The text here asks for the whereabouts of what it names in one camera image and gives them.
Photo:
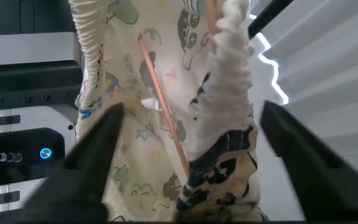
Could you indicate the black clothes rack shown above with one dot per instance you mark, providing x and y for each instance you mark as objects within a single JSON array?
[{"x": 269, "y": 14}]

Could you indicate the cream printed garment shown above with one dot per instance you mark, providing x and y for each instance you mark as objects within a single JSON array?
[{"x": 135, "y": 93}]

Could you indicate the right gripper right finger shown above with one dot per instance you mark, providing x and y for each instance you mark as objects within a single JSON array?
[{"x": 322, "y": 180}]

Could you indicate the pink clothes hanger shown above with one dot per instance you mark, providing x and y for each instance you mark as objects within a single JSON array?
[{"x": 163, "y": 105}]

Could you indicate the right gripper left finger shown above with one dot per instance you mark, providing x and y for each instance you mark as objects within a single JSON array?
[{"x": 82, "y": 180}]

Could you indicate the white curtain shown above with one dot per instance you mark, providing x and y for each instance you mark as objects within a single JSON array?
[{"x": 328, "y": 62}]

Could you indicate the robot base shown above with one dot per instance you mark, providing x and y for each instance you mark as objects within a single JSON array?
[{"x": 26, "y": 77}]

